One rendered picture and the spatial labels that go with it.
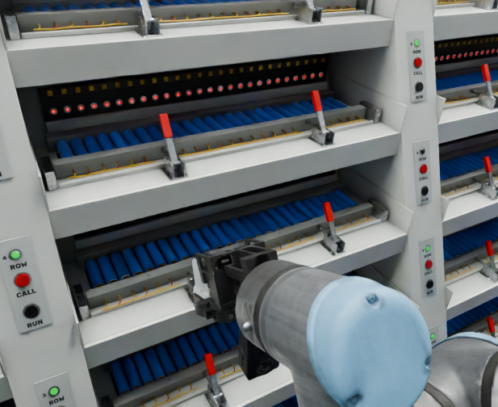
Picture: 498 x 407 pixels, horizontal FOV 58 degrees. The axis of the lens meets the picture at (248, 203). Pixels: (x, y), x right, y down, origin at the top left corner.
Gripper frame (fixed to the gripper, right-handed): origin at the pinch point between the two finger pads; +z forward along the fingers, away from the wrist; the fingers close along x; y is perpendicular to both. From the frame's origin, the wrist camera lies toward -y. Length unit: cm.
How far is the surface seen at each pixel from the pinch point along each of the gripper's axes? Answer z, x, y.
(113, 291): 9.1, 11.9, 1.6
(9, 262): 2.1, 23.6, 10.6
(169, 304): 6.6, 4.6, -2.4
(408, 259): 5.6, -42.6, -9.0
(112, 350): 5.6, 14.3, -5.9
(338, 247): 6.1, -27.4, -2.3
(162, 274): 9.2, 4.1, 1.7
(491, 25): 0, -70, 33
